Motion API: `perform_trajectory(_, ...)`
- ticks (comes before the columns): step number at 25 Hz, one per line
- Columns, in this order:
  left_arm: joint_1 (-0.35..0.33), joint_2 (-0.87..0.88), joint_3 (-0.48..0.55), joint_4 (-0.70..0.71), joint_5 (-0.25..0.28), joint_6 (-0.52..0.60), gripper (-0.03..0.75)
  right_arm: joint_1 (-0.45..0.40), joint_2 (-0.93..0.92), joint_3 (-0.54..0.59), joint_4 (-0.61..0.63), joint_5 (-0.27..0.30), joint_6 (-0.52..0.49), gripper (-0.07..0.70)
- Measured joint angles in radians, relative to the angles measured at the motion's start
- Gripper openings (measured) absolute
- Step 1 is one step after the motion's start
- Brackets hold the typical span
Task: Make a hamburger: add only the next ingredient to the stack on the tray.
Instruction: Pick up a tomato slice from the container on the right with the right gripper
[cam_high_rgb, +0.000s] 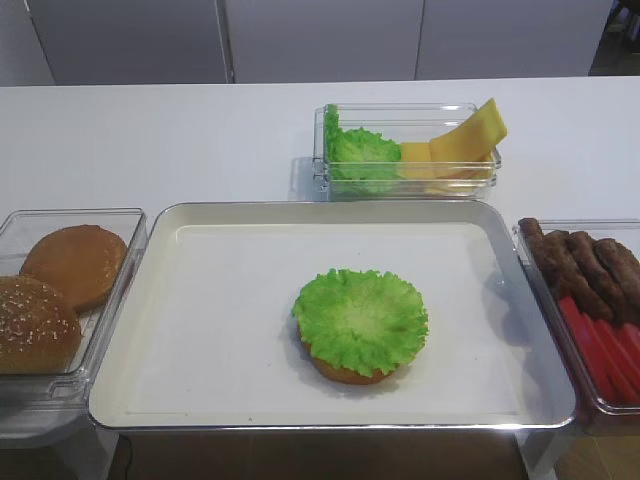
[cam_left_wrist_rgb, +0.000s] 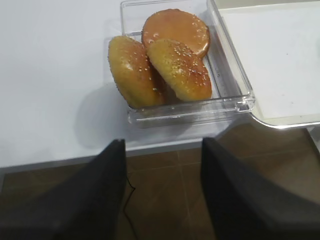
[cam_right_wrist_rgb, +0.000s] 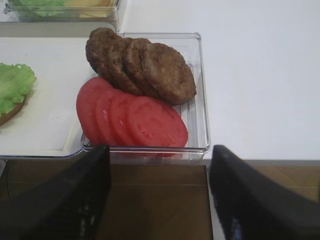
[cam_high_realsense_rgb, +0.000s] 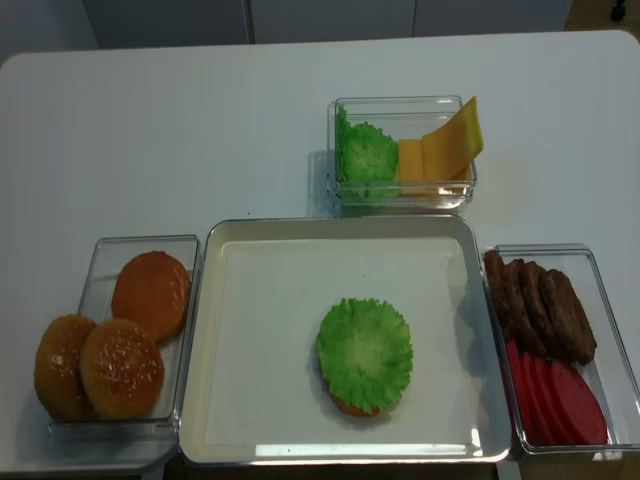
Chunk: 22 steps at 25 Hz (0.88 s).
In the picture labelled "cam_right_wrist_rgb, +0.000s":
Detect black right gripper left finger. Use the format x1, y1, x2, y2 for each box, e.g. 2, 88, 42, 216
0, 145, 111, 240

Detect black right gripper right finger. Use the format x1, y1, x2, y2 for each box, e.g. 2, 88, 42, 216
209, 145, 320, 240

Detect red tomato slice front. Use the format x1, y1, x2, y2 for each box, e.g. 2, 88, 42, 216
126, 96, 189, 148

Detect red tomato slice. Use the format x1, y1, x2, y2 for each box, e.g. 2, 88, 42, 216
110, 93, 137, 147
126, 96, 189, 148
76, 77, 113, 145
95, 88, 122, 146

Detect yellow cheese slices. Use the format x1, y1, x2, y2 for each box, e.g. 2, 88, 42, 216
63, 0, 117, 19

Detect clear lettuce and cheese container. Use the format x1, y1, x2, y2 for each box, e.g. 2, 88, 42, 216
0, 0, 127, 30

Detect bottom bun on tray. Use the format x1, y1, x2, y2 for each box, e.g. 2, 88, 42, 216
0, 99, 26, 126

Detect red tomato slice rear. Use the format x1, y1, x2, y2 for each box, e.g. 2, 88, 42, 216
76, 77, 113, 145

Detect clear patty and tomato container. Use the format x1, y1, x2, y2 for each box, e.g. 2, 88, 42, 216
80, 32, 212, 161

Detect green lettuce leaf on bun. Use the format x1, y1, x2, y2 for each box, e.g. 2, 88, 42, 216
0, 63, 37, 117

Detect brown patty rear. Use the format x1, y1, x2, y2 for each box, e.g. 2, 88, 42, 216
85, 27, 121, 88

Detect brown patty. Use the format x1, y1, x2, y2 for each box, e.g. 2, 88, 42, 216
122, 38, 161, 99
107, 37, 143, 96
85, 27, 121, 88
140, 43, 197, 105

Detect brown patty front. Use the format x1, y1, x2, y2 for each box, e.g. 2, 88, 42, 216
140, 43, 197, 105

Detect green lettuce in container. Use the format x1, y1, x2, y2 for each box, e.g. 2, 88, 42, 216
14, 0, 68, 18

